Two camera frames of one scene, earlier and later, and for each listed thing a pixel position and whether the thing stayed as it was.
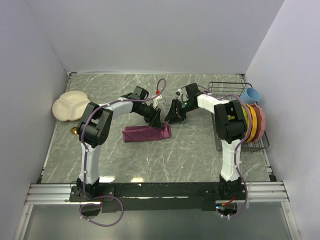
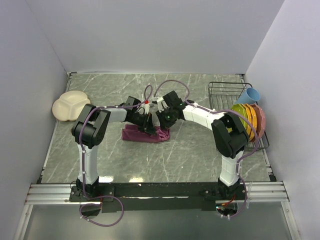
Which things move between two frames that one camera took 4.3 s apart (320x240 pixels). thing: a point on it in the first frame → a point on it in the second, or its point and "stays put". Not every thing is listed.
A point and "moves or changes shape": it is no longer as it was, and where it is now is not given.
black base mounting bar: [193, 197] stays put
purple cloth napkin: [139, 133] moves or changes shape
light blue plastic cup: [250, 96] stays put
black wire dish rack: [219, 89] stays put
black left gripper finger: [156, 122] → [149, 127]
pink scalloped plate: [261, 121] stays put
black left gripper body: [146, 111] → [138, 119]
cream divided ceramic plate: [71, 105] stays put
